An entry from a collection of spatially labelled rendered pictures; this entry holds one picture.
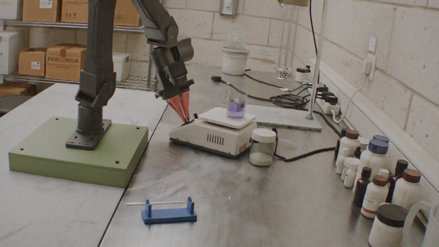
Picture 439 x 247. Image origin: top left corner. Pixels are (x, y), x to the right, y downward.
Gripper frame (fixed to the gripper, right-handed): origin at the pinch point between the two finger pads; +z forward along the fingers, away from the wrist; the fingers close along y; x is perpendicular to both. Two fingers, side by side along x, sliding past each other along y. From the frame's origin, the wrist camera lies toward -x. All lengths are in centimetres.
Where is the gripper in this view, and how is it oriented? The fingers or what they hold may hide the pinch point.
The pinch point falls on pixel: (185, 118)
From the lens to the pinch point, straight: 118.0
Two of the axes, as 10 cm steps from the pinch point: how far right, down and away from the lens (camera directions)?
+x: -3.0, 0.5, 9.5
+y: 8.8, -3.6, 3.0
